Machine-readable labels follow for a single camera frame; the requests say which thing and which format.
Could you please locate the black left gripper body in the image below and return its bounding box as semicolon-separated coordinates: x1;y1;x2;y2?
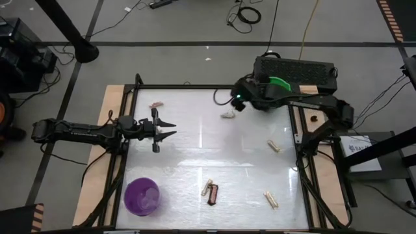
117;108;161;153

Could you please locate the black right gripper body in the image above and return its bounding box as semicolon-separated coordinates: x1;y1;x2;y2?
231;75;272;112

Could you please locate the brown Snickers candy bar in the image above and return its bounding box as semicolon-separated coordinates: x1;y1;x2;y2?
207;183;219;206

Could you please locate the green halloween bucket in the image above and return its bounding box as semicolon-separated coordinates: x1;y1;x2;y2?
266;76;293;92

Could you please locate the purple halloween bucket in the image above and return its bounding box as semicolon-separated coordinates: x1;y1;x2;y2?
123;177;161;217

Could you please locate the wooden side board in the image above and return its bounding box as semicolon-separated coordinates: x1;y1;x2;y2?
292;84;350;228
71;84;135;228

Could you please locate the black perforated computer case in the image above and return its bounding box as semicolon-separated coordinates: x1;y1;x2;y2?
252;55;339;95

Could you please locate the black pole stand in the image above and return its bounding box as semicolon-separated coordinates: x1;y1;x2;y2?
34;0;100;64

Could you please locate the black power strip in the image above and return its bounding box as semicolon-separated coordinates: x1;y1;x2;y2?
148;0;173;10

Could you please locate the white labelled box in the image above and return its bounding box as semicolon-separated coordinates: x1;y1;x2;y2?
339;135;383;173

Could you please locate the orange black wheel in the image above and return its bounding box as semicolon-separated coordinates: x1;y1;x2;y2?
0;90;16;144

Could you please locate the black equipment stack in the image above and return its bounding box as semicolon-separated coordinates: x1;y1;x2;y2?
0;16;59;94

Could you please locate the black diagonal beam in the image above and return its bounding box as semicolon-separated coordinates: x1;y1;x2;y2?
344;125;416;170

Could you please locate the black mat striped edge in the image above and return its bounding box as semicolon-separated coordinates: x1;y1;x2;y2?
0;203;45;234
376;0;416;43

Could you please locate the black stand corner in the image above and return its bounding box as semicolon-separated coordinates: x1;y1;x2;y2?
402;54;416;92

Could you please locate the black table frame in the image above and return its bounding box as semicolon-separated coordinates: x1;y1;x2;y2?
79;73;354;232

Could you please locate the thin black floor cable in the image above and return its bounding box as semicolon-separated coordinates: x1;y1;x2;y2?
261;0;280;58

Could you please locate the coiled black cable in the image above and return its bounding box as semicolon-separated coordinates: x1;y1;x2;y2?
226;0;263;34

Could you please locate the yellow floor cable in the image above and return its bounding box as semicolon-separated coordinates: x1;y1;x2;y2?
298;0;320;61

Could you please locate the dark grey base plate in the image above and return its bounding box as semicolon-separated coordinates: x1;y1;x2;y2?
334;131;416;180

